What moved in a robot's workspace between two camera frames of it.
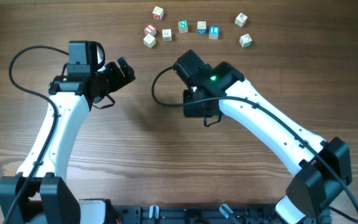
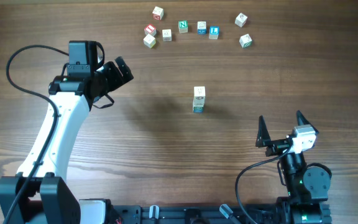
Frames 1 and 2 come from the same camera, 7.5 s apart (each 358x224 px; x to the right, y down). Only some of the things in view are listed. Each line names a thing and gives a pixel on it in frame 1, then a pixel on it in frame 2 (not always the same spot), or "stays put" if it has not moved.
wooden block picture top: x=166 y=35 stays put
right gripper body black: x=196 y=111 -> x=276 y=148
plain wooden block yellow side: x=149 y=41 stays put
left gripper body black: x=112 y=78 stays put
